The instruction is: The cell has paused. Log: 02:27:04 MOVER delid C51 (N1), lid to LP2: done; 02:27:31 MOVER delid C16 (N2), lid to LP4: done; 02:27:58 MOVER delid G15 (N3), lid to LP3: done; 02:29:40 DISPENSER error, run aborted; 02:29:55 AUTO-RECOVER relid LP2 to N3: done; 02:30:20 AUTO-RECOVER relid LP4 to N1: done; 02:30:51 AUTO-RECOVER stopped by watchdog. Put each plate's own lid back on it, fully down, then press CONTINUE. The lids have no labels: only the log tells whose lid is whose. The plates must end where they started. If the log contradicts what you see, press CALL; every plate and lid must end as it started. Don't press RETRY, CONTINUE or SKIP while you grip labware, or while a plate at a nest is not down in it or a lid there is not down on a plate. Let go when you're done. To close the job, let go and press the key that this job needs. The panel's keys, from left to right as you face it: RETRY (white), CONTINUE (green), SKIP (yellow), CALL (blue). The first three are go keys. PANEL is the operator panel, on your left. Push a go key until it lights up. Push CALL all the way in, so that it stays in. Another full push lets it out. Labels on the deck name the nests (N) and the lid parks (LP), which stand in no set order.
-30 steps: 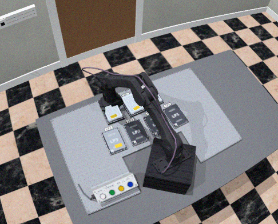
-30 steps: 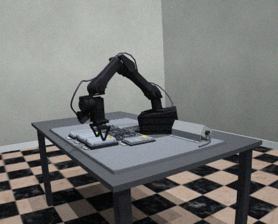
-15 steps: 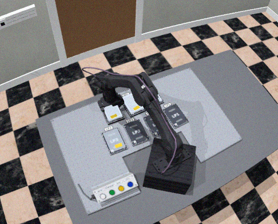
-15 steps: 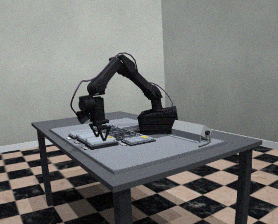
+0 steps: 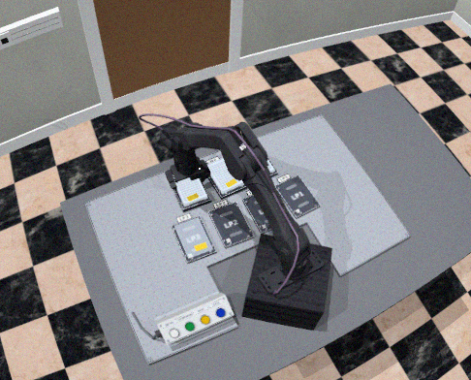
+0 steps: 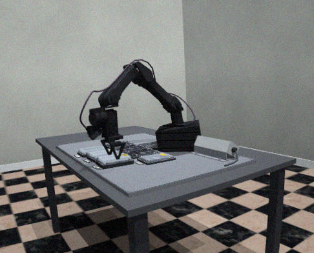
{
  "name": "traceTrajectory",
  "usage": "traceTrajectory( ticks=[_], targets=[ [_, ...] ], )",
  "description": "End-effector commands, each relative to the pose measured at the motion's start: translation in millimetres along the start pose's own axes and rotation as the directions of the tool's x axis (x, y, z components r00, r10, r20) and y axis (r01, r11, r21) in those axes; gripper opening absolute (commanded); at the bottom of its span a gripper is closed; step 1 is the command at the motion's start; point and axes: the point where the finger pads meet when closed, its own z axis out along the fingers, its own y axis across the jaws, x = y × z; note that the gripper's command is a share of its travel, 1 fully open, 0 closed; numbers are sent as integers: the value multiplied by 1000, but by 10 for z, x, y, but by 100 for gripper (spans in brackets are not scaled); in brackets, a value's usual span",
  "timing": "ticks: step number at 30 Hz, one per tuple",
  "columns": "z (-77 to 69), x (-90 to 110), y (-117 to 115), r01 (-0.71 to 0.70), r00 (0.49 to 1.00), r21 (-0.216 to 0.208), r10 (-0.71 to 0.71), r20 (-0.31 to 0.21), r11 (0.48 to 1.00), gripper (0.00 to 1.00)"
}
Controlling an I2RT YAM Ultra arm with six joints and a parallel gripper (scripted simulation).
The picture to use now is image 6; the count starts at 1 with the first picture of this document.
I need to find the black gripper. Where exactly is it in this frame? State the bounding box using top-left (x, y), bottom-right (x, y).
top-left (100, 123), bottom-right (126, 159)

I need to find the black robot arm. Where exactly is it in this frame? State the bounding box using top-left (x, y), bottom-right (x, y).
top-left (87, 61), bottom-right (194, 140)

